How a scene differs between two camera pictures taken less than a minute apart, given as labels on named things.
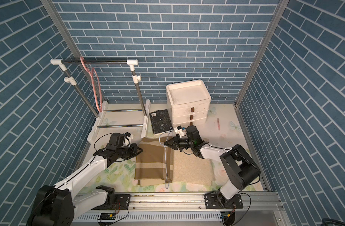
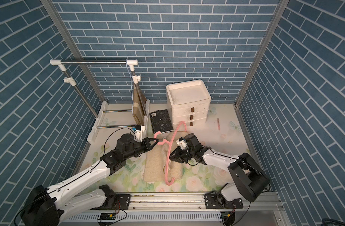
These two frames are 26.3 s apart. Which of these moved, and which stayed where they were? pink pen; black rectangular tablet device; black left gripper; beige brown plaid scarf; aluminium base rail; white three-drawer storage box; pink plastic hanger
Moved: black left gripper; beige brown plaid scarf; pink plastic hanger
Stayed: aluminium base rail; white three-drawer storage box; black rectangular tablet device; pink pen
